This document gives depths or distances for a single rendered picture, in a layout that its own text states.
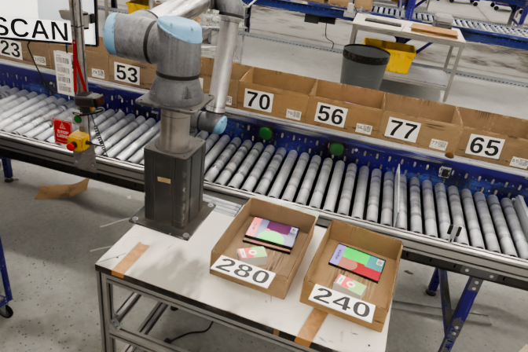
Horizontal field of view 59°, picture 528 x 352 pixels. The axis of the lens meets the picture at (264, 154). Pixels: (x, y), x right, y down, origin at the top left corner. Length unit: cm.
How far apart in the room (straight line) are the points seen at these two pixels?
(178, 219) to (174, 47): 66
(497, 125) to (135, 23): 199
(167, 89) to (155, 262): 61
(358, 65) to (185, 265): 369
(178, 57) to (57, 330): 154
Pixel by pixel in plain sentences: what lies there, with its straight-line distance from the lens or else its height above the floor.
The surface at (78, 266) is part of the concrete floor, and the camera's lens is 289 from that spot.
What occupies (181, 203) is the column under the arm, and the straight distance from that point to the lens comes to 179.
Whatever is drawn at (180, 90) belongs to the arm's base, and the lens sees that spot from 161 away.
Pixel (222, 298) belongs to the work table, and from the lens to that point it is 161.
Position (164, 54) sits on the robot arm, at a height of 144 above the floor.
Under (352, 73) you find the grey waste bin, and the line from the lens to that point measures 509.
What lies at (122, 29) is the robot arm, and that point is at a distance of 168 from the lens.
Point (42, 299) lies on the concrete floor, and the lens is 274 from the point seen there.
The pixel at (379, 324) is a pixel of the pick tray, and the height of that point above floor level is 78.
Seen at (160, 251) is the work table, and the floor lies 75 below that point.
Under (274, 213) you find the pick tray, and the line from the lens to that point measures 191.
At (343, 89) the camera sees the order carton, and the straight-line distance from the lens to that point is 274.
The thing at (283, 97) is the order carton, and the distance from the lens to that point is 251.
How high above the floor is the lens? 191
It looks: 28 degrees down
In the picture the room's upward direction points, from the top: 7 degrees clockwise
